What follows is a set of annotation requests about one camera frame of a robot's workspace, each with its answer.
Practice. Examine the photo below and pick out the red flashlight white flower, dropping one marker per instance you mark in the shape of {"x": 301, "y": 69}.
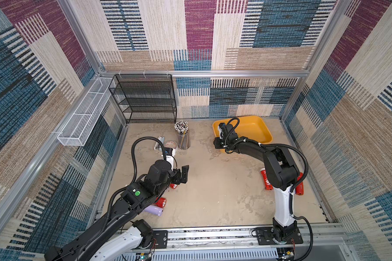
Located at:
{"x": 267, "y": 184}

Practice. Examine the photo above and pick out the black wire mesh shelf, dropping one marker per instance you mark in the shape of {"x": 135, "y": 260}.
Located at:
{"x": 145, "y": 98}

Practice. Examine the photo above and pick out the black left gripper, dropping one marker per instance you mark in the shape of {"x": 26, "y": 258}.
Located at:
{"x": 177, "y": 179}

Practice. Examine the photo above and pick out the grey white stapler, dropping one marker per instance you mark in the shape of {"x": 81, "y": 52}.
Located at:
{"x": 157, "y": 146}

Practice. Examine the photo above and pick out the aluminium front rail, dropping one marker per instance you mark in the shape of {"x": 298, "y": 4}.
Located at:
{"x": 241, "y": 236}

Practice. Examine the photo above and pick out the purple flashlight bottom left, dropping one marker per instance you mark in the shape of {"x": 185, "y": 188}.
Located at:
{"x": 154, "y": 210}

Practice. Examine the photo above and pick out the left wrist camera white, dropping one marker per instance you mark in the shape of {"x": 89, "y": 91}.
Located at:
{"x": 170, "y": 153}

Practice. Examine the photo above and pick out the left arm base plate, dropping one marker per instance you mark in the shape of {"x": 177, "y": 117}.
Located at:
{"x": 155, "y": 240}

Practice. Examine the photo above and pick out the yellow plastic storage tray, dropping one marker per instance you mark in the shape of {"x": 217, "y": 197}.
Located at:
{"x": 252, "y": 127}

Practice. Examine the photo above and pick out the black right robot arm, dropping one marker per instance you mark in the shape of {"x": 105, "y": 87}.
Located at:
{"x": 286, "y": 167}

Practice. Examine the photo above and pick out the red flashlight far right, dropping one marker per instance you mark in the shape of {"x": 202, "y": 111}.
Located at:
{"x": 300, "y": 188}

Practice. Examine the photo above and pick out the white wire mesh basket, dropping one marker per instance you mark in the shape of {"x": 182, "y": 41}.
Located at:
{"x": 81, "y": 123}

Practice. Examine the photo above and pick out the red flashlight lower left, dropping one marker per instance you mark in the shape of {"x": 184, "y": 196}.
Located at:
{"x": 161, "y": 202}

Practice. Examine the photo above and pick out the mesh cup of pencils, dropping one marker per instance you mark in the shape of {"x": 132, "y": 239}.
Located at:
{"x": 182, "y": 131}

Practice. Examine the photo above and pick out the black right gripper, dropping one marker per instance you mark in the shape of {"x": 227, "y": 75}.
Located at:
{"x": 223, "y": 136}

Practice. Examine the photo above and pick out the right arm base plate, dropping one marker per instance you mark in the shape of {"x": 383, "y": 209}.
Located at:
{"x": 268, "y": 235}

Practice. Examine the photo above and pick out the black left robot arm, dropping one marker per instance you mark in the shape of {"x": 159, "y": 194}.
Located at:
{"x": 117, "y": 231}

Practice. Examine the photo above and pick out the beige tape roll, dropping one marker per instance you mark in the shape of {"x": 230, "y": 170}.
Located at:
{"x": 171, "y": 144}

